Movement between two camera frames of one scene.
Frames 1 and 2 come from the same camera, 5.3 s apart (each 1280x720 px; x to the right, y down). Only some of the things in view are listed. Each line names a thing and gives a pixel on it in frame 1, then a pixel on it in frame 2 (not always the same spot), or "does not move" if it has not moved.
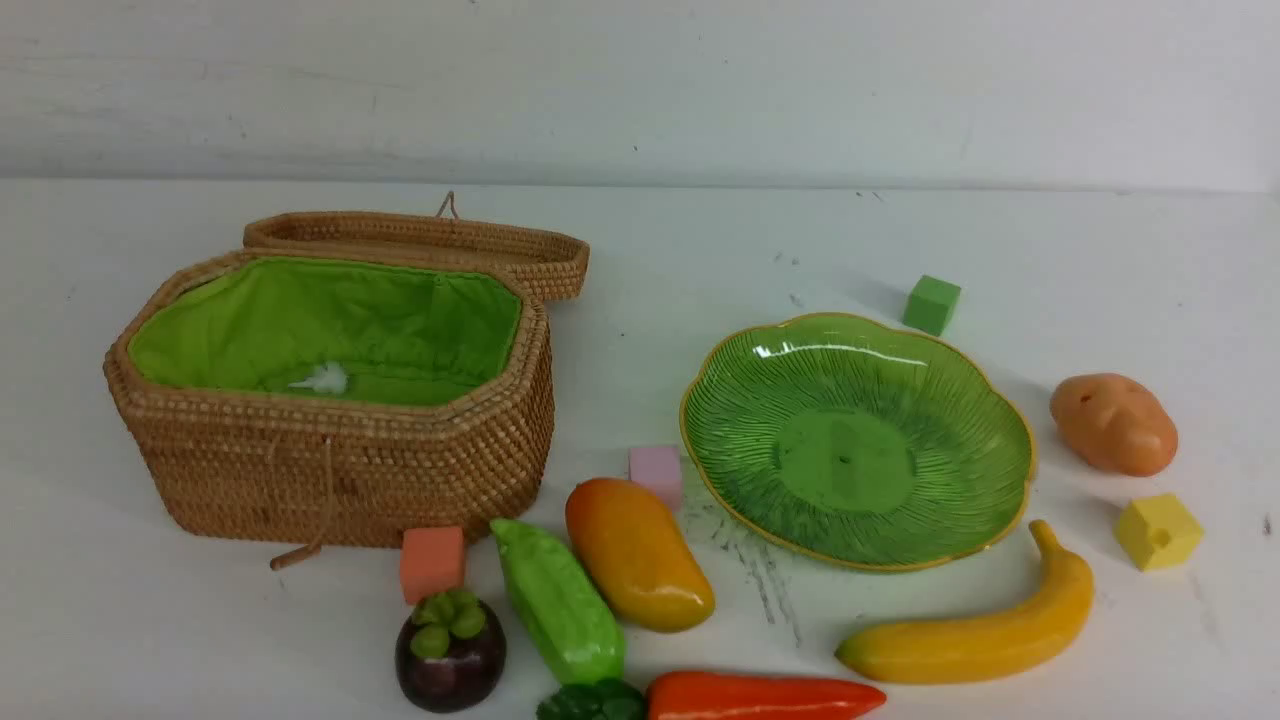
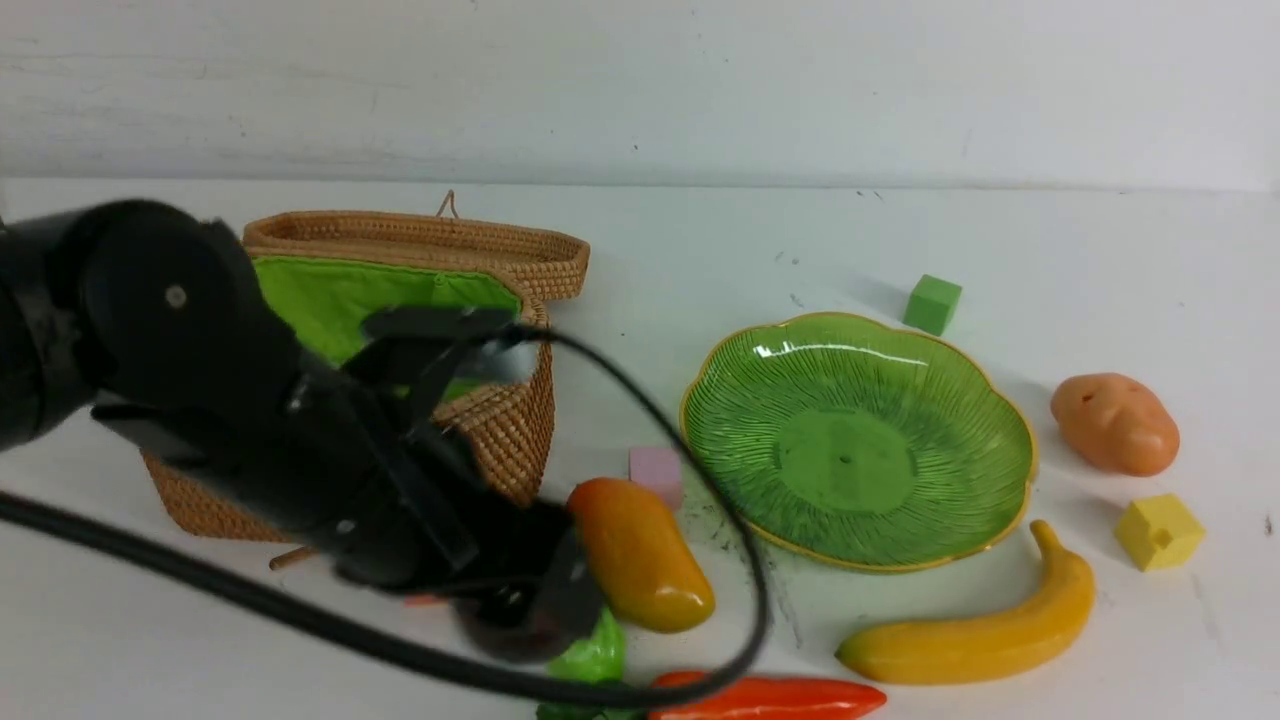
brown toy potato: (1115, 422) does not move
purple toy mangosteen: (450, 656) to (535, 637)
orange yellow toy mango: (636, 553) does not move
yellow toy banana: (983, 643) does not move
